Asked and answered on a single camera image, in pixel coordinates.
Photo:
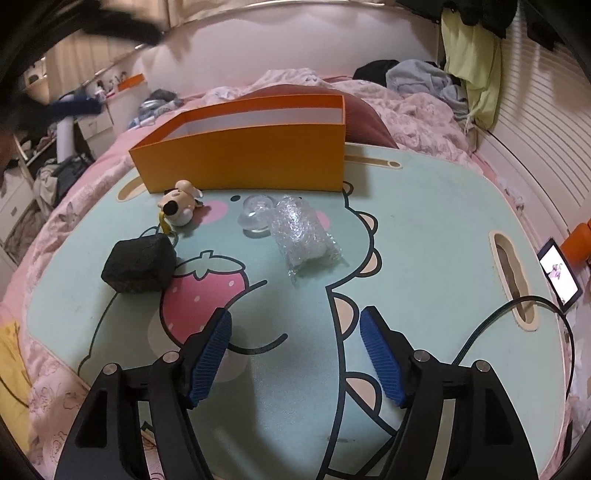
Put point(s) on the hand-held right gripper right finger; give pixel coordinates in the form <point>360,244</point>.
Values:
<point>381,364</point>

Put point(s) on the clear plastic capsule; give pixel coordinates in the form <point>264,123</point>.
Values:
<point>254,214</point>

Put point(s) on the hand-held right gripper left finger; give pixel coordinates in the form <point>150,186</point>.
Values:
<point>210,360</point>

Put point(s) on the black hanging garments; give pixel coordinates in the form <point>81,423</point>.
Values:
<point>489,14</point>

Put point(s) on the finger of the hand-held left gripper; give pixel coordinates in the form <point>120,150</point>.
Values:
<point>129,27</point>
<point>76,108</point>

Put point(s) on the black rough block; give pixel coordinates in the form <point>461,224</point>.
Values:
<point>138,265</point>

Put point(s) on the orange object beside tablet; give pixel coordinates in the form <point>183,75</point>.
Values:
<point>581,244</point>

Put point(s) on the orange cardboard box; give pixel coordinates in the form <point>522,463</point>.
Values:
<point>240,157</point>

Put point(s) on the tablet with lit screen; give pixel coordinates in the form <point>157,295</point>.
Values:
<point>561,274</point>

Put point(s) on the dark bag with clothes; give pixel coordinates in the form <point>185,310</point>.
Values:
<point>69,177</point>

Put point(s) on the bubble wrap packet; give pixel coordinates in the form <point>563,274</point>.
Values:
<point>300,235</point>

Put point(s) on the red-brown pillow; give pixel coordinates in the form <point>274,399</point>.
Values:
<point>364,122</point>

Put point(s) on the small orange shelf box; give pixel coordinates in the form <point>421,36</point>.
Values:
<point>130,82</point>

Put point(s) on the yellow cloth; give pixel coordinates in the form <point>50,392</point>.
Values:
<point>14,369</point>

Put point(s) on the white rolled tube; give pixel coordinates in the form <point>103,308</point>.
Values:
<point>64,138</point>

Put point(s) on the grey-blue crumpled clothing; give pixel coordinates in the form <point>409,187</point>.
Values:
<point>415,76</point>

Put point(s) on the black crumpled clothing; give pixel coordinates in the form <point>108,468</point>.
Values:
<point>371,71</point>

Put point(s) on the yellow-green hanging garment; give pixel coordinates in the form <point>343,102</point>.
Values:
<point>480,69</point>

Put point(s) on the white drawer cabinet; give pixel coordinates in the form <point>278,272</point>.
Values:
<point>94,123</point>

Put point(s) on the white padded headboard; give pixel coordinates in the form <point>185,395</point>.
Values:
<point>300,41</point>

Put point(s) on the beige curtain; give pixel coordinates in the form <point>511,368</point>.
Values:
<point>87,60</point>

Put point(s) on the striped clothing on bed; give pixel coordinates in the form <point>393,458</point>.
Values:
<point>154,106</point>

